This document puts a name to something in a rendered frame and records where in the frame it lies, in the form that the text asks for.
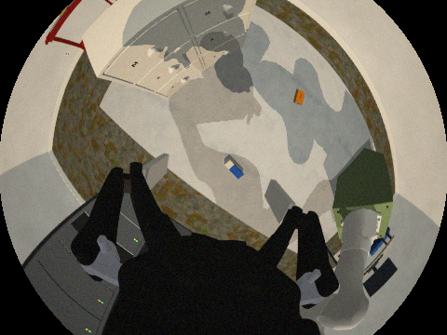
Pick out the orange rectangular block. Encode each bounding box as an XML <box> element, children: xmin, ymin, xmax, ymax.
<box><xmin>293</xmin><ymin>89</ymin><xmax>305</xmax><ymax>105</ymax></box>

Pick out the cream small chest of drawers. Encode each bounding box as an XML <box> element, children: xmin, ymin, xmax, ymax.
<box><xmin>82</xmin><ymin>0</ymin><xmax>256</xmax><ymax>99</ymax></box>

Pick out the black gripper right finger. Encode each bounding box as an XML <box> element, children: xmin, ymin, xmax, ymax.
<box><xmin>237</xmin><ymin>179</ymin><xmax>339</xmax><ymax>309</ymax></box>

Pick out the blue and white eraser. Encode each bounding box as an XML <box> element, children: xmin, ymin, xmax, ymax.
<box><xmin>224</xmin><ymin>159</ymin><xmax>244</xmax><ymax>179</ymax></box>

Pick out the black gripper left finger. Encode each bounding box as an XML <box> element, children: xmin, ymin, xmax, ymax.
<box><xmin>71</xmin><ymin>154</ymin><xmax>207</xmax><ymax>287</ymax></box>

